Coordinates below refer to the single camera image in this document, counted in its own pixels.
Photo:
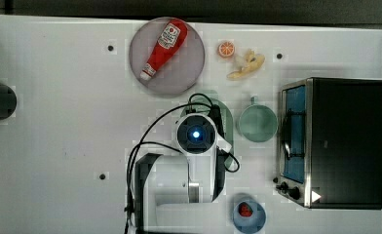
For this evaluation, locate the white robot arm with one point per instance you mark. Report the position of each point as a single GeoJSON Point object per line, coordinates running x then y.
{"type": "Point", "coordinates": [195, 175]}

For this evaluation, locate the grey round plate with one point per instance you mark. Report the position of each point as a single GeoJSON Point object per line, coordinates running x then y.
{"type": "Point", "coordinates": [181, 72]}

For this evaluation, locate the orange slice toy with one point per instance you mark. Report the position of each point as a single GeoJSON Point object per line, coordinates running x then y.
{"type": "Point", "coordinates": [226, 49]}

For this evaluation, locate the black toaster oven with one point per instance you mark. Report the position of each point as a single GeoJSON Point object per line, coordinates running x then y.
{"type": "Point", "coordinates": [330, 143]}

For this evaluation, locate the red strawberry toy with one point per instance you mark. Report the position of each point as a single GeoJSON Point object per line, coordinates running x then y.
{"type": "Point", "coordinates": [245, 210]}

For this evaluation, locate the peeled banana toy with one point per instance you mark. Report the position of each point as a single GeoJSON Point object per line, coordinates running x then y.
{"type": "Point", "coordinates": [246, 64]}

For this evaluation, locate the green cup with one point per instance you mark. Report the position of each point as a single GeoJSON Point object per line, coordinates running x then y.
{"type": "Point", "coordinates": [257, 123]}

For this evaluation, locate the blue cup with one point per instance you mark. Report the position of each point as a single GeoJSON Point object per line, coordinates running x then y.
{"type": "Point", "coordinates": [252, 224]}

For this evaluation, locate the red ketchup bottle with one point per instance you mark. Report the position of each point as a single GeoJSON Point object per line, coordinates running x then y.
{"type": "Point", "coordinates": [168, 43]}

